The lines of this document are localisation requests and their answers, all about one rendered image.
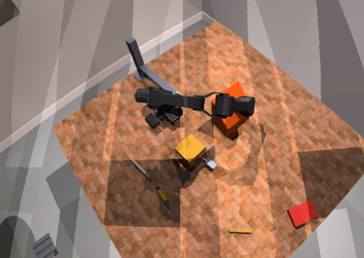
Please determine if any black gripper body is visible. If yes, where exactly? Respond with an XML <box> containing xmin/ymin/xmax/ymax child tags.
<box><xmin>145</xmin><ymin>105</ymin><xmax>170</xmax><ymax>129</ymax></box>

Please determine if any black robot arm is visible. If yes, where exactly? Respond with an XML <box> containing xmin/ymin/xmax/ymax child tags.
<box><xmin>135</xmin><ymin>87</ymin><xmax>255</xmax><ymax>124</ymax></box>

